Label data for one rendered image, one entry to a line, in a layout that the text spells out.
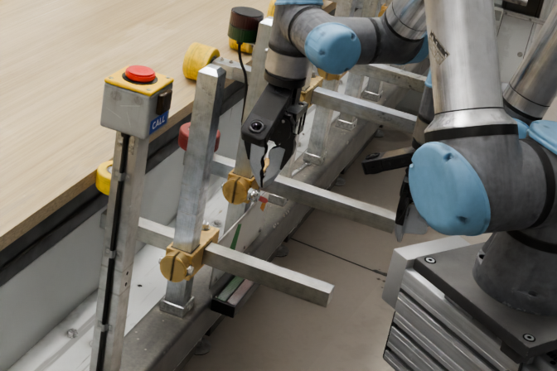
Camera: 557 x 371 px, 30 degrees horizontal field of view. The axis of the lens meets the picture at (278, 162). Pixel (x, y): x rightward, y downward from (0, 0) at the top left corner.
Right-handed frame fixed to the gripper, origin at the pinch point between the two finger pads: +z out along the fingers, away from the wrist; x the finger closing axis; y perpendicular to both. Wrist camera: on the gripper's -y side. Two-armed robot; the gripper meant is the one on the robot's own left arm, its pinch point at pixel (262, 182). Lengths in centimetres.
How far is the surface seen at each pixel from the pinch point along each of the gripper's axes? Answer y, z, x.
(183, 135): 13.9, 3.0, 21.6
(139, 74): -38.8, -30.0, 7.3
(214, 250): -8.4, 11.1, 3.7
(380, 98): 115, 23, 6
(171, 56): 51, 3, 42
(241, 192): 9.0, 8.1, 6.3
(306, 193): 16.0, 7.6, -4.1
